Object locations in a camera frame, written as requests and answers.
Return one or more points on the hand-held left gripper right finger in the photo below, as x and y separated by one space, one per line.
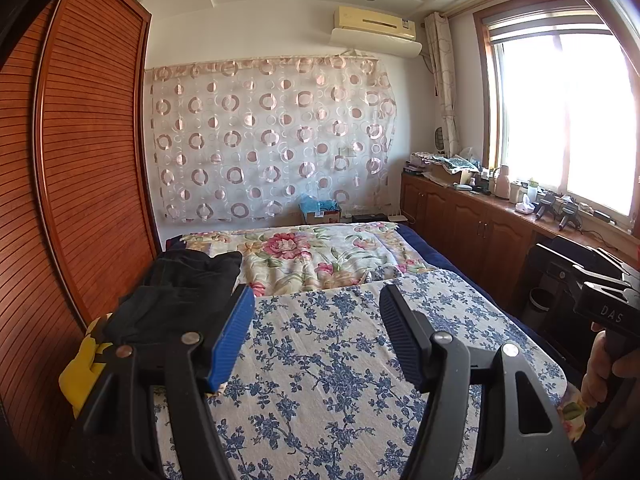
407 340

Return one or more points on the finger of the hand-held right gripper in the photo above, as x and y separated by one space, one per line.
565 275
612 262

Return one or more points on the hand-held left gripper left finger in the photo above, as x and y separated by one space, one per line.
232 335

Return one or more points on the black t-shirt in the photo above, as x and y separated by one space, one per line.
170 290

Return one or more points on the person's right hand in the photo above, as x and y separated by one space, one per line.
595 370

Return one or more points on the black chair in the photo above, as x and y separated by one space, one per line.
550 255

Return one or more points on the small trash bin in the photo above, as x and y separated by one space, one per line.
542 307

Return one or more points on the black handheld device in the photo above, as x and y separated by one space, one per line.
567 212
545 207

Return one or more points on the white tissue box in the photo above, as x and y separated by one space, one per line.
525 206

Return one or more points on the blue floral white cloth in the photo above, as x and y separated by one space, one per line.
320 360

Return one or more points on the low wooden cabinet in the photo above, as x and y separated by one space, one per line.
475 225

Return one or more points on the pink floral quilt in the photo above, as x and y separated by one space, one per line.
300 255

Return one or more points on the white thermos bottle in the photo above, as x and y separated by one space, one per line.
502 180

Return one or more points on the black flat box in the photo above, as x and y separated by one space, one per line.
370 218

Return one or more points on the cardboard box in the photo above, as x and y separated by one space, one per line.
325 217

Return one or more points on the shallow cardboard tray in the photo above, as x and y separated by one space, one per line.
452 175

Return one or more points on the bright yellow cloth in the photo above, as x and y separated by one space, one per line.
82 375

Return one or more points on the blue plastic bag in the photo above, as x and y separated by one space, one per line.
317 203

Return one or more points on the wooden-framed window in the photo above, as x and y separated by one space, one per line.
565 110

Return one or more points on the pile of fabrics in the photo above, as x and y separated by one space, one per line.
425 160

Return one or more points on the dark oval hand fan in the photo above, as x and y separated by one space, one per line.
440 140

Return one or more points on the circle-patterned sheer curtain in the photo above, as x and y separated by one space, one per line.
270 135

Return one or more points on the beige patterned window curtain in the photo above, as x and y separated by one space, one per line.
445 85

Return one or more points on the wooden slatted wardrobe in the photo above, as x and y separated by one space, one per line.
90 160

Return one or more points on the wall air conditioner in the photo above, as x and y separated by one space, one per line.
375 22

